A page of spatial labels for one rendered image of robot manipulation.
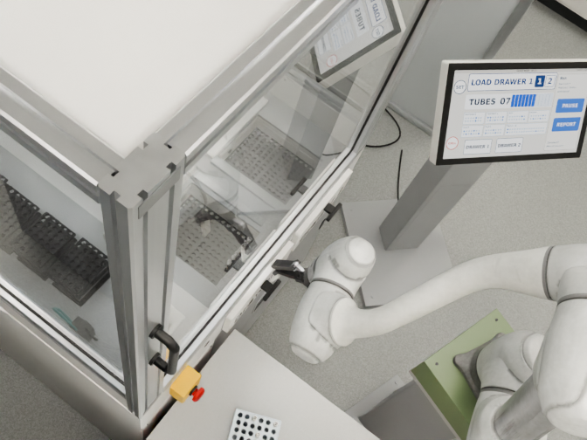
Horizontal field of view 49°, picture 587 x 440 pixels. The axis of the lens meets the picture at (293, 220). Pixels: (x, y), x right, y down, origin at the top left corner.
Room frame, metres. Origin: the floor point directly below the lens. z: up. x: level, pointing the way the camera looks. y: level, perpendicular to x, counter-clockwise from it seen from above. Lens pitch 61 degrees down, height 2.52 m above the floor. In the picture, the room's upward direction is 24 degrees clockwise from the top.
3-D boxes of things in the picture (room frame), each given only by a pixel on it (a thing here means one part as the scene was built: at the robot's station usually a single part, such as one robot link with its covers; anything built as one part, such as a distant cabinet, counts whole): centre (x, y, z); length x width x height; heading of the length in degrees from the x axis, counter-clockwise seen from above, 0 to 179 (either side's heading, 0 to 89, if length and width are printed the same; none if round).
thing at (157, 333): (0.27, 0.10, 1.45); 0.05 x 0.03 x 0.19; 76
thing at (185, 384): (0.37, 0.08, 0.88); 0.07 x 0.05 x 0.07; 166
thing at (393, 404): (0.74, -0.68, 0.38); 0.30 x 0.30 x 0.76; 56
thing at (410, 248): (1.49, -0.49, 0.51); 0.50 x 0.45 x 1.02; 31
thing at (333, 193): (1.00, -0.06, 0.87); 0.29 x 0.02 x 0.11; 166
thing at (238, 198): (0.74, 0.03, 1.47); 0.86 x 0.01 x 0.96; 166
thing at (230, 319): (0.69, 0.01, 0.87); 0.29 x 0.02 x 0.11; 166
